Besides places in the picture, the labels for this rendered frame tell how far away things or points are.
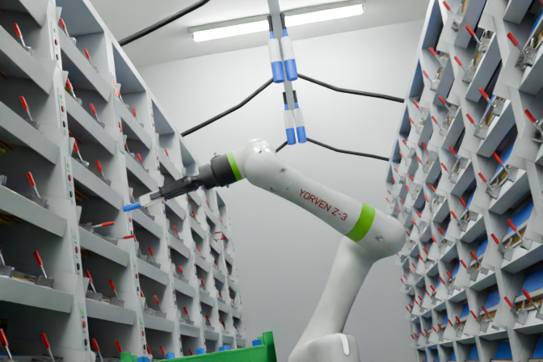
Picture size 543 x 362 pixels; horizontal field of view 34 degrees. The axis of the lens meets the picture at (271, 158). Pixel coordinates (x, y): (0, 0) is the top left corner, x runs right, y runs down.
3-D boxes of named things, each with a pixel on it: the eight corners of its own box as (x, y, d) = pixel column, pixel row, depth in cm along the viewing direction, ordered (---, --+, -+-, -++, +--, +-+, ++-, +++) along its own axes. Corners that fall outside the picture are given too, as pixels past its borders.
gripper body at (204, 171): (212, 166, 276) (183, 176, 276) (208, 159, 268) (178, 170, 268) (220, 187, 275) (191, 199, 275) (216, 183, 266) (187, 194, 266)
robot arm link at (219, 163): (236, 180, 266) (239, 187, 275) (222, 145, 268) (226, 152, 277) (217, 187, 266) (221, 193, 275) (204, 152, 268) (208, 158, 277)
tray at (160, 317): (172, 332, 356) (178, 297, 359) (139, 326, 298) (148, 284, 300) (123, 323, 359) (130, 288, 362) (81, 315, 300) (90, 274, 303)
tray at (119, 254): (127, 267, 293) (132, 237, 295) (73, 242, 234) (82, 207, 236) (67, 256, 295) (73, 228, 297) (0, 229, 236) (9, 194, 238)
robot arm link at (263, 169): (338, 226, 273) (357, 195, 271) (345, 239, 262) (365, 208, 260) (234, 170, 264) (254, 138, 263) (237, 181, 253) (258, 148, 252)
